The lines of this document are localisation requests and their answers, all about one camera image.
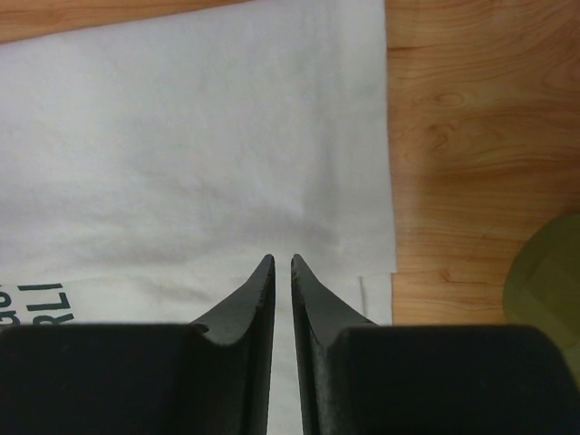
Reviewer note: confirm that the white and green raglan t-shirt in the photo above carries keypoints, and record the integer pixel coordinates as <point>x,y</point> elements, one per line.
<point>148,167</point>

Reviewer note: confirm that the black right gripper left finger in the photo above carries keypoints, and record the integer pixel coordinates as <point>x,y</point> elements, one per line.
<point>209,376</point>

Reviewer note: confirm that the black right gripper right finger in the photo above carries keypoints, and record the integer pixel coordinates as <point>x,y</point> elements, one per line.
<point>357,377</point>

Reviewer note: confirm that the olive green plastic bin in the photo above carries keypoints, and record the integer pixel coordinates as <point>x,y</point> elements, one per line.
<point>542,285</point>

